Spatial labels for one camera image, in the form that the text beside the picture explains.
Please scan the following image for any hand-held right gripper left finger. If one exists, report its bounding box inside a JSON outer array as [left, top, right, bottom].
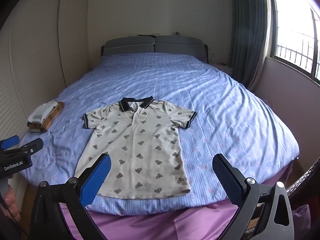
[[29, 152, 112, 240]]

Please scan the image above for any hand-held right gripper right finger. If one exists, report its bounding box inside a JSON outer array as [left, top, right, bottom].
[[212, 153, 295, 240]]

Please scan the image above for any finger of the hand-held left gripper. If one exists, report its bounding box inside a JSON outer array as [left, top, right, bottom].
[[19, 138, 44, 156], [0, 135, 20, 149]]

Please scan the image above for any cream bear-print polo shirt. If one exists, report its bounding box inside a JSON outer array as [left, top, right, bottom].
[[74, 96, 198, 200]]

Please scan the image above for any person's left hand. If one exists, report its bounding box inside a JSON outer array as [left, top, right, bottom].
[[4, 185, 21, 222]]

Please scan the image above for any white folded cloth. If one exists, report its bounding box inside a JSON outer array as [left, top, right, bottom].
[[27, 101, 59, 124]]

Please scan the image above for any brown striped folded garment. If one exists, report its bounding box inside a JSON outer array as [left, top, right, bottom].
[[27, 102, 65, 133]]

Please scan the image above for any purple bed sheet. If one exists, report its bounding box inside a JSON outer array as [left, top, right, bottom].
[[59, 197, 253, 240]]

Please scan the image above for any blue striped floral blanket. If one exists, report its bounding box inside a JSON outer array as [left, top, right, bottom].
[[19, 52, 300, 217]]

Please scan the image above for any brown wicker chair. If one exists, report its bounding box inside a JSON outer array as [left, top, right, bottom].
[[285, 164, 320, 198]]

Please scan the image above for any purple cloth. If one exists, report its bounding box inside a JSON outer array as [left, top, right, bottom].
[[292, 204, 312, 240]]

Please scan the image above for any cream louvered wardrobe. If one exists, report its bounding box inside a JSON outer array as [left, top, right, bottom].
[[0, 0, 90, 140]]

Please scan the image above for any white nightstand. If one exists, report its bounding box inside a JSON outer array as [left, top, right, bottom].
[[209, 61, 234, 77]]

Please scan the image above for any grey padded headboard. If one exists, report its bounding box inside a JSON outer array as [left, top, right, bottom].
[[101, 35, 208, 64]]

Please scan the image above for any grey-green curtain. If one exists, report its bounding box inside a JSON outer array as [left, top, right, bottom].
[[231, 0, 273, 88]]

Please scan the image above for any window with railing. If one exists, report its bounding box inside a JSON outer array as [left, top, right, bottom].
[[270, 0, 320, 82]]

